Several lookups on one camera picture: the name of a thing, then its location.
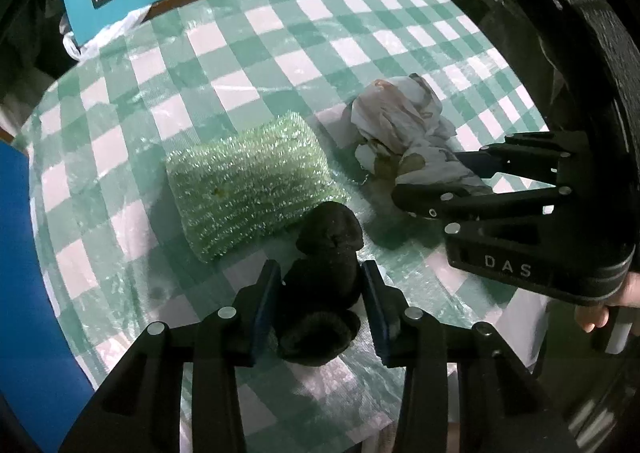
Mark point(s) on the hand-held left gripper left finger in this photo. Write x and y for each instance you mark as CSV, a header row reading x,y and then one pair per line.
x,y
260,313

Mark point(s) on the white plastic bag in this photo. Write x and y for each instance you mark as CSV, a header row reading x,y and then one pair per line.
x,y
107,35

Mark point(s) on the black fuzzy sock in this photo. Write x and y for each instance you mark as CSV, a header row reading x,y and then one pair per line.
x,y
325,258

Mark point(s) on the green glittery scrub sponge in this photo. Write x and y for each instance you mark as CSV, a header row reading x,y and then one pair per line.
x,y
250,178

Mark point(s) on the person's right hand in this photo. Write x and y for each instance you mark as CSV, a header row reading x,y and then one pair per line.
x,y
595,315

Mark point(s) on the cardboard box blue outside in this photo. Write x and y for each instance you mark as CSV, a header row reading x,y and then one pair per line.
x,y
35,283

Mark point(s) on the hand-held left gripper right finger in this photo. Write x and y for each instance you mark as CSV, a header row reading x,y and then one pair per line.
x,y
375,313

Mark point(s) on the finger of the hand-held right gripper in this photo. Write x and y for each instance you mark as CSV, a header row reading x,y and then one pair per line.
x,y
475,205
530,158

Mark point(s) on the white patterned cloth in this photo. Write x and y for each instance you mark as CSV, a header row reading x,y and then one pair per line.
x,y
395,123

